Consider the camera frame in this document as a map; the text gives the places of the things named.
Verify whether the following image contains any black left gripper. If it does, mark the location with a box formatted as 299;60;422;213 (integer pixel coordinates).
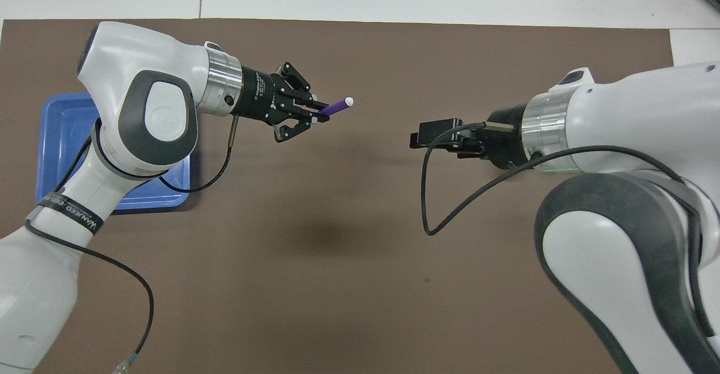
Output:
239;62;331;143

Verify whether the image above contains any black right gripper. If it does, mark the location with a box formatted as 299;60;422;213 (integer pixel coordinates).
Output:
409;104;534;171

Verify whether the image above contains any purple marker pen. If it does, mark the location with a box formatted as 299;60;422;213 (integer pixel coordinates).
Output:
319;97;354;118

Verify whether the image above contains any brown table mat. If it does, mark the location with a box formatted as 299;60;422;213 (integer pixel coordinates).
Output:
0;19;709;374

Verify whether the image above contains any blue plastic tray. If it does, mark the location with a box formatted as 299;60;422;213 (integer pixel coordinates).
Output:
36;93;192;211

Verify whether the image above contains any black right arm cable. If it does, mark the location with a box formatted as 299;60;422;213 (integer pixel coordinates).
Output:
421;121;709;307

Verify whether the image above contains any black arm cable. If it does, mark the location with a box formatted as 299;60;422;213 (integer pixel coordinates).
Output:
22;112;240;374
421;121;709;307

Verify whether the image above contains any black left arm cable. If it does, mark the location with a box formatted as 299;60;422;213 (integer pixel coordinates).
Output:
22;112;240;374

